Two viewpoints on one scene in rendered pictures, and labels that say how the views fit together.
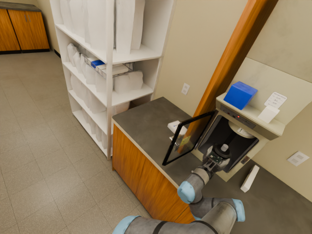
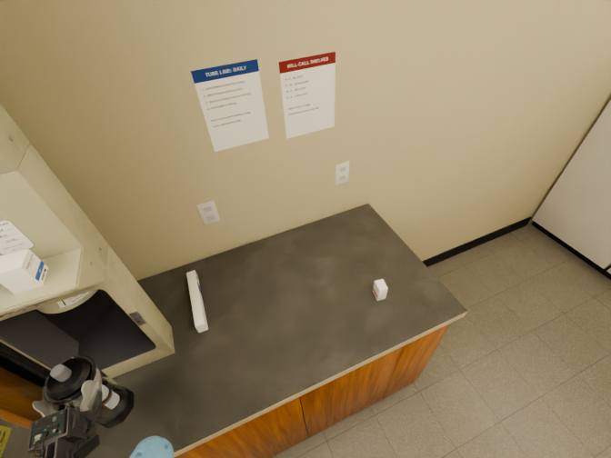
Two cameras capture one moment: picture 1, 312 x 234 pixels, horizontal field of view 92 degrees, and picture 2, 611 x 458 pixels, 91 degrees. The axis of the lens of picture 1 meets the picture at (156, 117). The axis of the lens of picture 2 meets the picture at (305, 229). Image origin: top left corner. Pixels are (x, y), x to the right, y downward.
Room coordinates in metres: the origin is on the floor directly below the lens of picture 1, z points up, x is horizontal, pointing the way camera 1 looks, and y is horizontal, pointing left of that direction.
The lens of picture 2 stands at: (-0.05, -0.49, 1.98)
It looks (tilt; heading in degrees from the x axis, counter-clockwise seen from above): 45 degrees down; 304
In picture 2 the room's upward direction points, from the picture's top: 4 degrees counter-clockwise
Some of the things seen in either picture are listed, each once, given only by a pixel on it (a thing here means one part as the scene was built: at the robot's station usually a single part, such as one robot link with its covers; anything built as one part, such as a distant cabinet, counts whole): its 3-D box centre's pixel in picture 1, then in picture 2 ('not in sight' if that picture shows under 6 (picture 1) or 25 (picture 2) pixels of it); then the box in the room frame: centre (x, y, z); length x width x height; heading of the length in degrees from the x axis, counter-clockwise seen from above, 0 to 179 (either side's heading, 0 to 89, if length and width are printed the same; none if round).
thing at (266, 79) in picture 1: (241, 123); (62, 279); (0.82, -0.55, 1.33); 0.32 x 0.25 x 0.77; 54
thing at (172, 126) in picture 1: (178, 128); not in sight; (1.03, -0.22, 0.96); 0.16 x 0.12 x 0.04; 45
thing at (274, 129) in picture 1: (243, 118); (9, 306); (0.67, -0.44, 1.46); 0.32 x 0.11 x 0.10; 54
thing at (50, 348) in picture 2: (230, 137); (88, 304); (0.82, -0.55, 1.19); 0.26 x 0.24 x 0.35; 54
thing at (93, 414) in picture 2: (217, 166); (87, 413); (0.50, -0.38, 1.24); 0.09 x 0.05 x 0.02; 120
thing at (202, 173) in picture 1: (199, 176); not in sight; (0.41, -0.27, 1.25); 0.08 x 0.05 x 0.08; 54
